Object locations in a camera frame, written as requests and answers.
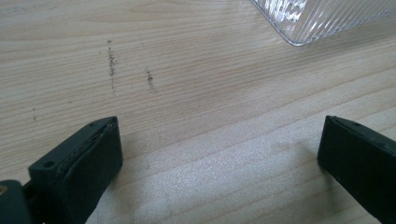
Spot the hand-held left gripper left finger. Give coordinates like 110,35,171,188
28,116,124,224

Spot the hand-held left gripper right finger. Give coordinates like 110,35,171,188
317,115,396,224

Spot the clear ribbed plastic container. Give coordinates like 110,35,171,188
249,0,396,48

